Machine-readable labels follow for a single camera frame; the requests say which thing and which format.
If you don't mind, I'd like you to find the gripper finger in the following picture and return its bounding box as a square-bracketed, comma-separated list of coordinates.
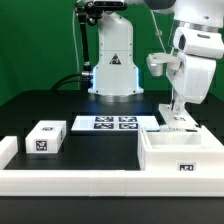
[171, 100, 184, 115]

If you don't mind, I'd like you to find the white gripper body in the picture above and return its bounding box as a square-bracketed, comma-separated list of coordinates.
[167, 27, 224, 109]

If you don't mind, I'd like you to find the white cabinet door piece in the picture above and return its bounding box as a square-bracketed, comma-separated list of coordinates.
[159, 104, 197, 130]

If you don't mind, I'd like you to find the white cabinet body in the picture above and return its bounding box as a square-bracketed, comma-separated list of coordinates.
[137, 126, 224, 172]

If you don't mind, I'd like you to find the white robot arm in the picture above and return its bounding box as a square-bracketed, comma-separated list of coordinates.
[85, 0, 224, 114]

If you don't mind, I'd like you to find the flat white tagged panel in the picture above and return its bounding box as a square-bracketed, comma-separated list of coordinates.
[71, 115, 160, 132]

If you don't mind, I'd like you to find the small white tagged box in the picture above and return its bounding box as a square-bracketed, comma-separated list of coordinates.
[25, 120, 67, 154]

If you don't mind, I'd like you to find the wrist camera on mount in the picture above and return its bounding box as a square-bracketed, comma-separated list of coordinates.
[146, 53, 181, 77]

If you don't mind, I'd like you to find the black camera stand pole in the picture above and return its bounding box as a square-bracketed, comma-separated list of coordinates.
[75, 1, 103, 77]

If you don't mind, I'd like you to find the black cable bundle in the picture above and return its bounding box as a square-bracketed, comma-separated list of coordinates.
[49, 73, 91, 92]

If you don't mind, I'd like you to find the white thin cable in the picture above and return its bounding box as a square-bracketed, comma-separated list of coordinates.
[71, 0, 84, 90]

